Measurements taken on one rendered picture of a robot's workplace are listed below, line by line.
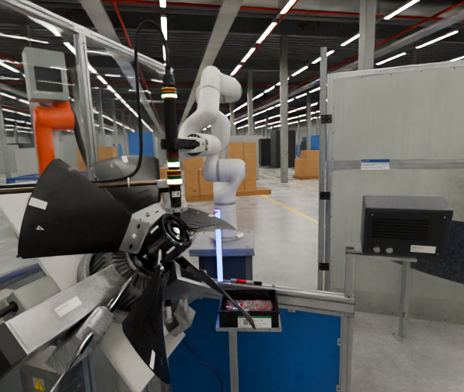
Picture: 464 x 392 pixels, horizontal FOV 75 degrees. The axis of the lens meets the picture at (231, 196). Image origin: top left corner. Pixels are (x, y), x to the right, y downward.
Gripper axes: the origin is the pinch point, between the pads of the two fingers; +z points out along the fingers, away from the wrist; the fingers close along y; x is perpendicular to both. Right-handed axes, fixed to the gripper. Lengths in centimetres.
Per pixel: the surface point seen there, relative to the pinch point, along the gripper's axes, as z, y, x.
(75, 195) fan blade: 29.0, 8.9, -11.8
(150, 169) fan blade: -5.3, 11.7, -7.8
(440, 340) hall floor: -159, -123, -144
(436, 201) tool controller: -36, -80, -21
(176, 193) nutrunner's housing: 0.9, -1.4, -14.9
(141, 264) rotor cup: 15.9, 2.1, -32.6
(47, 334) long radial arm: 42, 6, -37
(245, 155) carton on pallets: -791, 205, -13
